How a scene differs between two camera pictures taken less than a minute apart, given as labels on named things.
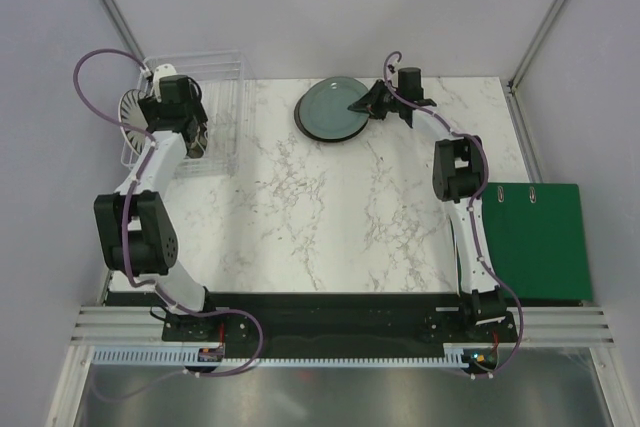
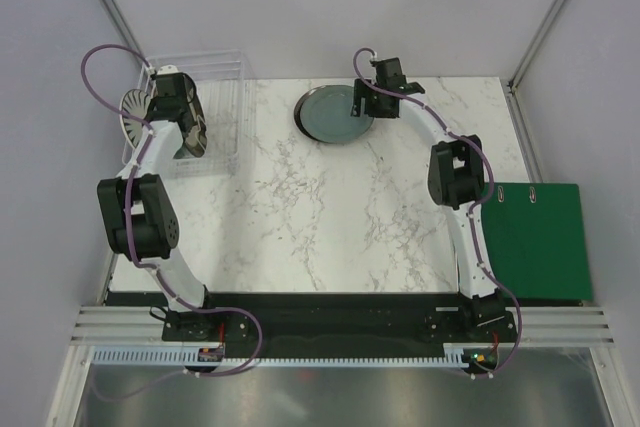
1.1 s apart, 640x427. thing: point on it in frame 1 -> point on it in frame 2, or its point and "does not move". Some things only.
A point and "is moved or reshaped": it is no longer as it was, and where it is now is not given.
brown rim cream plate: [317, 137] is moved or reshaped
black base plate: [335, 322] does not move
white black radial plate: [131, 112] does not move
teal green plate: [325, 112] does not move
